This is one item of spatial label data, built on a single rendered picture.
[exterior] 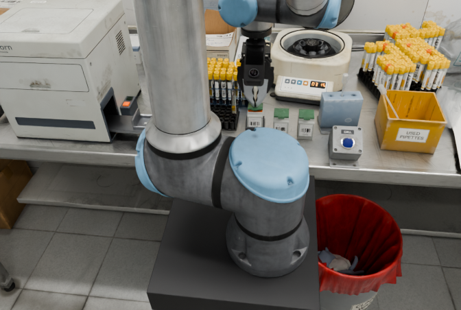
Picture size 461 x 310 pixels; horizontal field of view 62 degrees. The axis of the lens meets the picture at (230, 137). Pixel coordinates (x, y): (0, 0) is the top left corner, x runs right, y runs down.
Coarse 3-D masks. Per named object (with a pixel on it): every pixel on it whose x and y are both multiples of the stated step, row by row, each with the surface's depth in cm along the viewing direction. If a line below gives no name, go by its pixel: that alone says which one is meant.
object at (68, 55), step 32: (32, 0) 106; (64, 0) 105; (96, 0) 104; (0, 32) 90; (32, 32) 90; (64, 32) 89; (96, 32) 93; (128, 32) 112; (0, 64) 92; (32, 64) 91; (64, 64) 90; (96, 64) 94; (128, 64) 113; (0, 96) 98; (32, 96) 97; (64, 96) 96; (96, 96) 95; (128, 96) 113; (32, 128) 104; (64, 128) 103; (96, 128) 101
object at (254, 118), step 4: (248, 112) 100; (252, 112) 100; (256, 112) 100; (260, 112) 100; (248, 116) 100; (252, 116) 100; (256, 116) 100; (260, 116) 100; (248, 120) 101; (252, 120) 101; (256, 120) 101; (260, 120) 100; (248, 124) 102; (252, 124) 102; (256, 124) 101; (260, 124) 101
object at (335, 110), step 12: (324, 96) 101; (336, 96) 100; (348, 96) 100; (360, 96) 100; (324, 108) 101; (336, 108) 101; (348, 108) 101; (360, 108) 101; (324, 120) 103; (336, 120) 103; (348, 120) 103; (324, 132) 104
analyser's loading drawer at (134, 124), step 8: (136, 112) 103; (112, 120) 106; (120, 120) 106; (128, 120) 106; (136, 120) 103; (144, 120) 105; (112, 128) 103; (120, 128) 103; (128, 128) 103; (136, 128) 102; (144, 128) 101
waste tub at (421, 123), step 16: (384, 96) 100; (400, 96) 102; (416, 96) 101; (432, 96) 100; (384, 112) 97; (400, 112) 105; (416, 112) 104; (432, 112) 99; (384, 128) 96; (400, 128) 94; (416, 128) 93; (432, 128) 92; (384, 144) 97; (400, 144) 96; (416, 144) 96; (432, 144) 95
